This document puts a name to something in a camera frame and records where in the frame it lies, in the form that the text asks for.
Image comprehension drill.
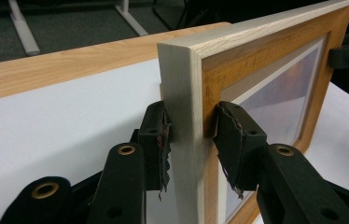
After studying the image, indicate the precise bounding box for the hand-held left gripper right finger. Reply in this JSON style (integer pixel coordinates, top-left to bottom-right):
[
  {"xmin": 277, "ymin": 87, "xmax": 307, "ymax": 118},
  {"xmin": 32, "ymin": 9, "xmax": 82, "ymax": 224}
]
[{"xmin": 212, "ymin": 100, "xmax": 269, "ymax": 200}]

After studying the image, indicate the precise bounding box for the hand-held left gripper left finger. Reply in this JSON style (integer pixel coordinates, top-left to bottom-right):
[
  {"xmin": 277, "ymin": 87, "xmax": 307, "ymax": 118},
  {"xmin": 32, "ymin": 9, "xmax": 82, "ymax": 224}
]
[{"xmin": 137, "ymin": 100, "xmax": 174, "ymax": 200}]

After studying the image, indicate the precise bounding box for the wooden photo frame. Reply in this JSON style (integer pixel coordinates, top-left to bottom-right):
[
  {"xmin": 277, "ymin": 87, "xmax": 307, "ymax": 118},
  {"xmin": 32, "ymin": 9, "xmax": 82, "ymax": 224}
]
[{"xmin": 157, "ymin": 0, "xmax": 349, "ymax": 224}]

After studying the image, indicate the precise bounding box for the white table mat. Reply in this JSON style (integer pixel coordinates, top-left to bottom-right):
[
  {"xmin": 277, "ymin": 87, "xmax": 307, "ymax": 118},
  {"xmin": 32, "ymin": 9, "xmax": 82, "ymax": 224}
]
[{"xmin": 0, "ymin": 58, "xmax": 349, "ymax": 224}]

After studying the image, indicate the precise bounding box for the white metal desk frame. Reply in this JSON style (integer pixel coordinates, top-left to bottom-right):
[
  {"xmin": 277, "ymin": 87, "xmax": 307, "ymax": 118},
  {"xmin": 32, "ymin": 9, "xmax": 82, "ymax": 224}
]
[{"xmin": 7, "ymin": 0, "xmax": 149, "ymax": 57}]

